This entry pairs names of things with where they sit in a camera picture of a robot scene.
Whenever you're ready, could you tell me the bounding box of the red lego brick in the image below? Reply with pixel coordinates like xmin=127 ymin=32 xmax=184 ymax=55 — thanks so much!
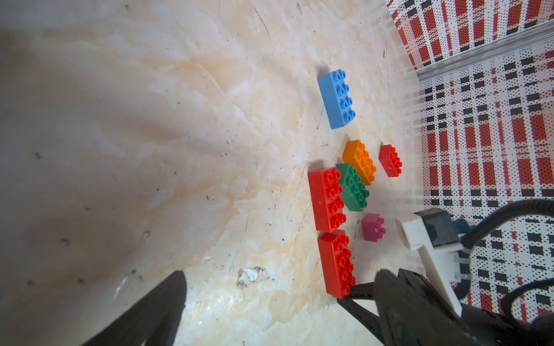
xmin=317 ymin=229 xmax=356 ymax=299
xmin=379 ymin=144 xmax=403 ymax=177
xmin=308 ymin=168 xmax=347 ymax=233

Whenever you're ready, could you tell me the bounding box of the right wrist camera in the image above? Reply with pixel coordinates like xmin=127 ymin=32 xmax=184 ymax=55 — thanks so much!
xmin=395 ymin=208 xmax=476 ymax=317

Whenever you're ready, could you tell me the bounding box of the orange lego brick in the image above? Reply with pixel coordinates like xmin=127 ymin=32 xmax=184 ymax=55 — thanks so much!
xmin=342 ymin=140 xmax=377 ymax=185

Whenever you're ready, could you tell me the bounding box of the pink small lego brick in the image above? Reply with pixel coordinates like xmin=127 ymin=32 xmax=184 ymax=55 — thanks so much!
xmin=362 ymin=213 xmax=386 ymax=242

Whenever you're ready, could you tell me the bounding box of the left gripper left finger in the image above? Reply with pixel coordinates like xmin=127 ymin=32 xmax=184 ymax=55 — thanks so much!
xmin=85 ymin=270 xmax=187 ymax=345

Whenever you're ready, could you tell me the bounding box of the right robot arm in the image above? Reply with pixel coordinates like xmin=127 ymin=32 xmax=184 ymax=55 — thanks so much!
xmin=337 ymin=199 xmax=553 ymax=345

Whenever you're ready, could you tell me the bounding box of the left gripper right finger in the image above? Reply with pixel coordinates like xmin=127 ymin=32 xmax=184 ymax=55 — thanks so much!
xmin=375 ymin=270 xmax=476 ymax=345

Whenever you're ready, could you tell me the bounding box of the blue lego brick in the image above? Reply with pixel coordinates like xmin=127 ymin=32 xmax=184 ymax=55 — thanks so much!
xmin=317 ymin=69 xmax=356 ymax=129

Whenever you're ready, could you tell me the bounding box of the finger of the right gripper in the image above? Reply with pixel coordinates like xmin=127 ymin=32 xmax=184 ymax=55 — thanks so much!
xmin=336 ymin=282 xmax=386 ymax=345

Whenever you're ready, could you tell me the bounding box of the green lego brick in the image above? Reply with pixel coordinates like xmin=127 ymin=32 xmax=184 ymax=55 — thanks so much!
xmin=336 ymin=164 xmax=369 ymax=212

